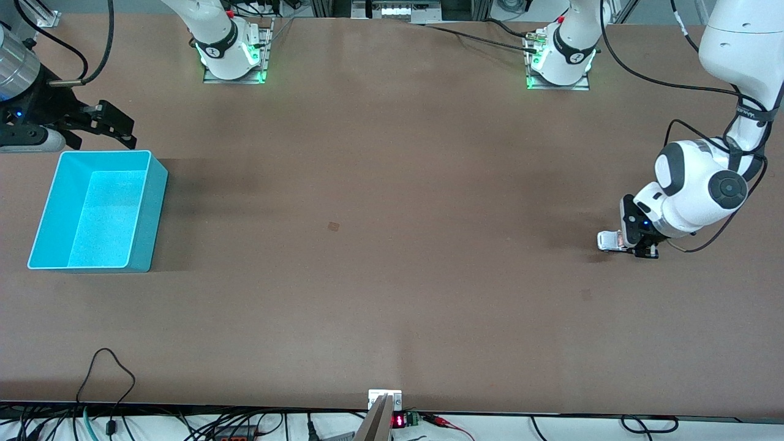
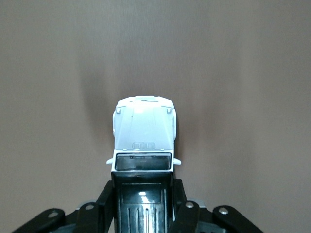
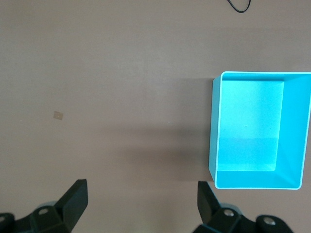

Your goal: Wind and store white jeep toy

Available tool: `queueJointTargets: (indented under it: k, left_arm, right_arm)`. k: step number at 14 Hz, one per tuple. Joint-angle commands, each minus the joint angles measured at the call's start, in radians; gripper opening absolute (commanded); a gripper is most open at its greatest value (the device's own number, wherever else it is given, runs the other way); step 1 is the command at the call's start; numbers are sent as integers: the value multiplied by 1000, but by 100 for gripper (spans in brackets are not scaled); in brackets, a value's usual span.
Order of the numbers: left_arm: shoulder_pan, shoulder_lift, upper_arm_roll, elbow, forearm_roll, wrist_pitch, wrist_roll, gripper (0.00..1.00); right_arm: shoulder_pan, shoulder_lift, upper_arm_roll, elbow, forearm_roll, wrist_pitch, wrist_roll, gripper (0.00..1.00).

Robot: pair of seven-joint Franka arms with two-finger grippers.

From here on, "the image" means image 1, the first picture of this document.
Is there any teal plastic bin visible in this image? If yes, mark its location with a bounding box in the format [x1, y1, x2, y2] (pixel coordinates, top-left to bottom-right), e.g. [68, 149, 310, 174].
[27, 150, 169, 273]

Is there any red clip lead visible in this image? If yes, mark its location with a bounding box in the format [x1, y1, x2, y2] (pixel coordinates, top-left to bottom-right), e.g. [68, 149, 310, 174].
[421, 413, 476, 441]

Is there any silver control device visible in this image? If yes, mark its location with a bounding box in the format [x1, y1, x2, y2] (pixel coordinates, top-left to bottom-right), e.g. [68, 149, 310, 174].
[351, 0, 443, 25]

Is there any grey aluminium bar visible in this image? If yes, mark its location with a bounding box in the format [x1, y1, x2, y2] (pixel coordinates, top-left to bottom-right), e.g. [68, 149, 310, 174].
[354, 395, 393, 441]

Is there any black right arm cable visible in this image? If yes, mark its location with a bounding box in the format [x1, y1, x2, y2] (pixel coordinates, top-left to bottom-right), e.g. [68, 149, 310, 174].
[15, 0, 117, 88]

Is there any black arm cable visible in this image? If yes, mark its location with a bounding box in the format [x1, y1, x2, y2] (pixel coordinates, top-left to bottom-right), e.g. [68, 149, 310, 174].
[15, 0, 117, 88]
[600, 0, 770, 254]

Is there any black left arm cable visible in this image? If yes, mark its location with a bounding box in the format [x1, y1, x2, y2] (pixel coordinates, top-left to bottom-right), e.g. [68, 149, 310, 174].
[600, 0, 770, 254]

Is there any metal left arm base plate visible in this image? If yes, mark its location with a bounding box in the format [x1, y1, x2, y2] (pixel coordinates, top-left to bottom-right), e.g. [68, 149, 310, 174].
[526, 28, 590, 91]

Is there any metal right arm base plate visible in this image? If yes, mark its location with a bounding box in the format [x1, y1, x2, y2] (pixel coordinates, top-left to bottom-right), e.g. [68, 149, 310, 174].
[203, 18, 274, 85]

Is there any black coiled cable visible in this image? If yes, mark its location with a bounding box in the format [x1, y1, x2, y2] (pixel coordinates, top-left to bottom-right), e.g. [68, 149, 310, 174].
[620, 415, 679, 435]

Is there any short black table cable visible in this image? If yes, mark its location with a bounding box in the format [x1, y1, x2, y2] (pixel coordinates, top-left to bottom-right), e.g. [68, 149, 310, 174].
[484, 18, 540, 39]

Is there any long black table cable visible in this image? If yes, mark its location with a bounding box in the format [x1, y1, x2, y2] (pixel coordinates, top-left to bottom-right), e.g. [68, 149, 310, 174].
[423, 23, 541, 55]

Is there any thin black looped cable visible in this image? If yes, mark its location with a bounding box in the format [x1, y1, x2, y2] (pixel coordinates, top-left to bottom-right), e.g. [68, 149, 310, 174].
[75, 348, 137, 437]

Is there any white bracket plate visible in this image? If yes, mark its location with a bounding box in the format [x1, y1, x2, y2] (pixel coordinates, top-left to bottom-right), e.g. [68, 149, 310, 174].
[368, 389, 403, 411]

